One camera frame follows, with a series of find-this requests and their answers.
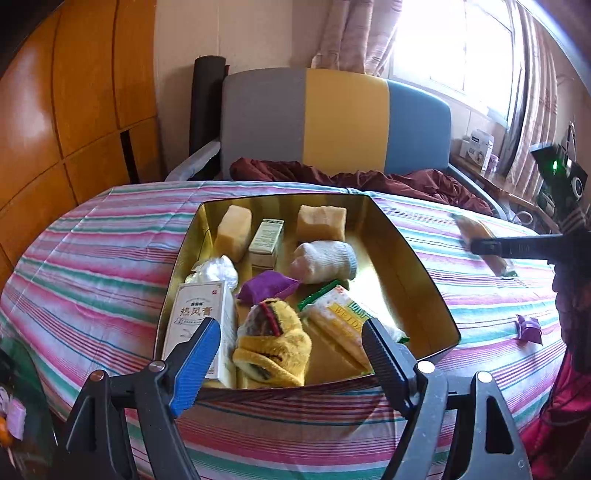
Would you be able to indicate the white sock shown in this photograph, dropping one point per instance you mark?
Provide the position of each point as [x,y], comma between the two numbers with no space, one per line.
[323,261]

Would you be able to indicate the bright window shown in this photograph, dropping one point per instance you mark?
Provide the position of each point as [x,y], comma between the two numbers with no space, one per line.
[452,46]

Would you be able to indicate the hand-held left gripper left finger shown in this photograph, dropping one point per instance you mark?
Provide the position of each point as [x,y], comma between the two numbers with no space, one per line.
[196,364]

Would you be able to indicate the green white small box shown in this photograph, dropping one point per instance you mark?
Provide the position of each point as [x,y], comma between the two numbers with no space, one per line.
[267,237]

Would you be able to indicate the gold tin box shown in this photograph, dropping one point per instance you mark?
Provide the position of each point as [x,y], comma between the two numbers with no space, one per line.
[392,277]

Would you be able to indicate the white medicine carton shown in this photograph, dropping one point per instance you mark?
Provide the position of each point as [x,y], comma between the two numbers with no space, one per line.
[194,314]

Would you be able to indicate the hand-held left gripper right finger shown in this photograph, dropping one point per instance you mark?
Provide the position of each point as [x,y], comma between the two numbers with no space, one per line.
[383,364]

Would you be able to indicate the striped tablecloth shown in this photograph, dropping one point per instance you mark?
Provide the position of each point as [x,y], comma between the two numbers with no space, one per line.
[92,258]

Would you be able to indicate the orange fruit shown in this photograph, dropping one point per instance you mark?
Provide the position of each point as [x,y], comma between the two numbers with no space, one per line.
[3,429]

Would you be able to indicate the white plastic bag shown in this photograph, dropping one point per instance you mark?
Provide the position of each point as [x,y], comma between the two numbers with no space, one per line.
[214,272]

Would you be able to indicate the yellow soap block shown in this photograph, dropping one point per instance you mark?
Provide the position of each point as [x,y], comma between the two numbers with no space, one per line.
[235,230]
[321,222]

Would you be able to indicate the grey yellow blue sofa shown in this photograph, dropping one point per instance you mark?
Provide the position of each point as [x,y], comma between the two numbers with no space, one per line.
[341,120]

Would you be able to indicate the pink patterned curtain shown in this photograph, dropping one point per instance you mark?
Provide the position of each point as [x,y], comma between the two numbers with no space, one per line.
[351,32]
[535,115]

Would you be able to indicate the black rolled mat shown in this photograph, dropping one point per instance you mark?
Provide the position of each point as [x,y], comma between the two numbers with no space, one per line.
[207,101]

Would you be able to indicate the wooden side desk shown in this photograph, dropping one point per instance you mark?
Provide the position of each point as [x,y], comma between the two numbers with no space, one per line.
[503,184]

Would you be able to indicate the wooden wardrobe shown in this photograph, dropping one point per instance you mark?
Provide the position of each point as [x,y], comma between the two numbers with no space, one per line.
[69,92]

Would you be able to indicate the small purple box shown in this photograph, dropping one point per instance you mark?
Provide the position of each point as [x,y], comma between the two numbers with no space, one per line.
[493,165]

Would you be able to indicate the person's red clothing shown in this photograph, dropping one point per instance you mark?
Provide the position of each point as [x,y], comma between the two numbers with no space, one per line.
[563,415]

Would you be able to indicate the pink packet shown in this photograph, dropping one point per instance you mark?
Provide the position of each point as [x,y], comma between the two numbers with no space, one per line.
[16,413]

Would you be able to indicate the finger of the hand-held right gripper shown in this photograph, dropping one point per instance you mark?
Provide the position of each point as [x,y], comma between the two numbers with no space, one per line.
[517,247]

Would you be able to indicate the maroon blanket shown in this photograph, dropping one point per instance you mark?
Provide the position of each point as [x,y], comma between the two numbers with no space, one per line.
[415,184]

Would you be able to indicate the white appliance box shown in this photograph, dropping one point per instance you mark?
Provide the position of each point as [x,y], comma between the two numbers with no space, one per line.
[478,147]

